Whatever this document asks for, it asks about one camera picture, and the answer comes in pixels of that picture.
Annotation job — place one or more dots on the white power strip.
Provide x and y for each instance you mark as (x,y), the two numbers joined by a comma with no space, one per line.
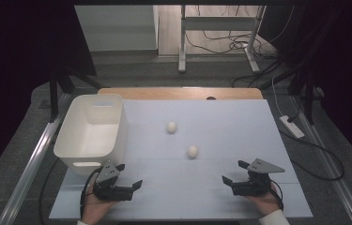
(291,126)

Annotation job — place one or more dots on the person's right hand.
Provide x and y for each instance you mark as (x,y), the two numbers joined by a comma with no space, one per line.
(267,203)

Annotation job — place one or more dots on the pale blue table board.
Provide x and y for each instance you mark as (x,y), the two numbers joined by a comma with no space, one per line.
(211,125)

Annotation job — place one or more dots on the person's left hand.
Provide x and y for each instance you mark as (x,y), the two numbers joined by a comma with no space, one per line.
(94,209)

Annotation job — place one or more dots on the aluminium floor rail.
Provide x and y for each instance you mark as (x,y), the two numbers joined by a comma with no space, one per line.
(342,187)
(29,172)

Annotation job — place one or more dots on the dark curtain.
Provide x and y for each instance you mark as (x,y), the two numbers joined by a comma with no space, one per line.
(23,47)
(345,62)

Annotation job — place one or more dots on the white metal desk frame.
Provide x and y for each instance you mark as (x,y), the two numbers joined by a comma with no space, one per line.
(217,23)

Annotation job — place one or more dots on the black metal stand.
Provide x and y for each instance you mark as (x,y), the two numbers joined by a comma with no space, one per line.
(309,103)

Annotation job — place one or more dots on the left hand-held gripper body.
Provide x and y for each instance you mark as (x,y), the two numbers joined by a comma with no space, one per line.
(114,191)

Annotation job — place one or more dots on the white plastic bin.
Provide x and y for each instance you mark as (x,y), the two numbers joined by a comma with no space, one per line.
(92,137)

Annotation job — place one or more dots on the white ball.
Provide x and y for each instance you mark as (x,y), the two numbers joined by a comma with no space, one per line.
(171,127)
(192,151)

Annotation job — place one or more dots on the white cabinet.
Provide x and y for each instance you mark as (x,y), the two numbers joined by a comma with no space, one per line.
(117,28)

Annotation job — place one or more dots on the black tripod stand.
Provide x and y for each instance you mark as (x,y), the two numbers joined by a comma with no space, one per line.
(53,100)

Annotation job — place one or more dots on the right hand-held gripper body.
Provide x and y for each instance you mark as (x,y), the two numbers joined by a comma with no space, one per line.
(252,188)

